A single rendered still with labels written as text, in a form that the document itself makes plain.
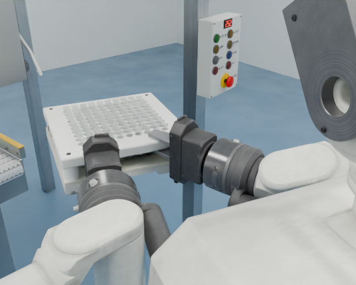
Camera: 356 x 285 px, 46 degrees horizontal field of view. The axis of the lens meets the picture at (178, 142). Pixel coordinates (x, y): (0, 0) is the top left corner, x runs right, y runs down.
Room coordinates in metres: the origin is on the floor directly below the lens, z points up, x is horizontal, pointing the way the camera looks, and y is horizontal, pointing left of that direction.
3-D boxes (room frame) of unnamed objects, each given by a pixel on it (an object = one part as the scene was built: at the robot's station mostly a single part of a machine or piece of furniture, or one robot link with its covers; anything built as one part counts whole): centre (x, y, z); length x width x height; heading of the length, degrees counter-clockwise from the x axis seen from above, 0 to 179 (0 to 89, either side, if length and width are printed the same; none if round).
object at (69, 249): (0.38, 0.10, 1.08); 0.13 x 0.07 x 0.09; 131
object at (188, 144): (0.62, -0.05, 1.07); 0.12 x 0.10 x 0.13; 55
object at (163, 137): (0.67, 0.02, 1.09); 0.06 x 0.03 x 0.02; 55
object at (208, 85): (1.42, -0.14, 1.02); 0.17 x 0.06 x 0.26; 140
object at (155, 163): (0.76, 0.13, 1.02); 0.24 x 0.24 x 0.02; 23
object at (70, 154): (0.76, 0.13, 1.07); 0.25 x 0.24 x 0.02; 113
